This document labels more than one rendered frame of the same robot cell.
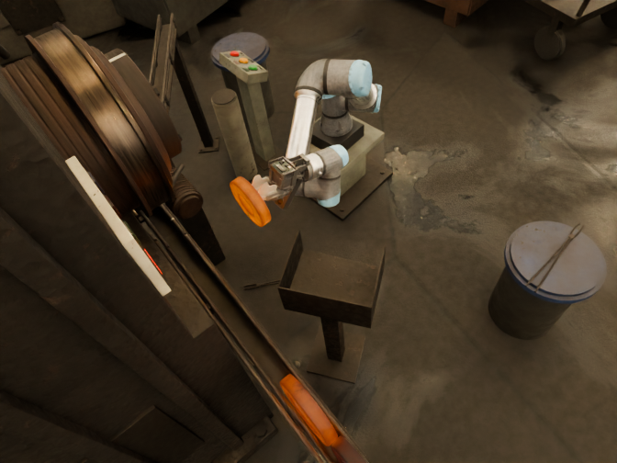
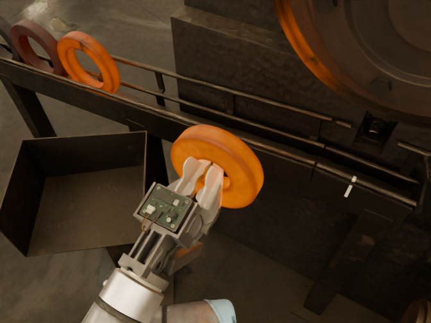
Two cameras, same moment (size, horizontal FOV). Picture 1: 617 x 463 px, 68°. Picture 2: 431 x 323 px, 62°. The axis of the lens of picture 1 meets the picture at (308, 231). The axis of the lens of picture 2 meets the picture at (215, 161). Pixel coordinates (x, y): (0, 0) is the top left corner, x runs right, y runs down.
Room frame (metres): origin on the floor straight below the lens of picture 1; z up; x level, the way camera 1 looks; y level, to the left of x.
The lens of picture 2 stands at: (1.15, -0.02, 1.28)
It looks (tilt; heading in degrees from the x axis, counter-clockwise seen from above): 51 degrees down; 151
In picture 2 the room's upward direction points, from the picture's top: straight up
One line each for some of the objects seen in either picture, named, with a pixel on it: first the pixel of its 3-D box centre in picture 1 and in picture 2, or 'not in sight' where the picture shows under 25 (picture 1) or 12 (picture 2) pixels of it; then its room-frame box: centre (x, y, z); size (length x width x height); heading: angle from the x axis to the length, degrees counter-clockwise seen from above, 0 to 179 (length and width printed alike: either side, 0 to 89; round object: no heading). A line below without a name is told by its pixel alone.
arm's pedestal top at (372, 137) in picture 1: (337, 140); not in sight; (1.60, -0.21, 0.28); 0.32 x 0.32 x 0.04; 39
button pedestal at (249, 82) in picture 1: (255, 111); not in sight; (1.87, 0.17, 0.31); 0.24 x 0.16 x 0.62; 31
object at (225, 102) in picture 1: (236, 138); not in sight; (1.75, 0.28, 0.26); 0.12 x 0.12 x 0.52
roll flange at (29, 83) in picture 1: (75, 142); not in sight; (0.86, 0.51, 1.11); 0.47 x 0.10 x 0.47; 31
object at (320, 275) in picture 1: (338, 319); (117, 252); (0.65, -0.05, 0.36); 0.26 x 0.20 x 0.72; 66
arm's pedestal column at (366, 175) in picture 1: (338, 161); not in sight; (1.60, -0.21, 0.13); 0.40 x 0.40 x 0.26; 39
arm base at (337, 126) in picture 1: (335, 117); not in sight; (1.61, -0.21, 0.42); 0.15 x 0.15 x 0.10
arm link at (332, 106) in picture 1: (335, 95); not in sight; (1.61, -0.21, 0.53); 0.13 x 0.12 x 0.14; 69
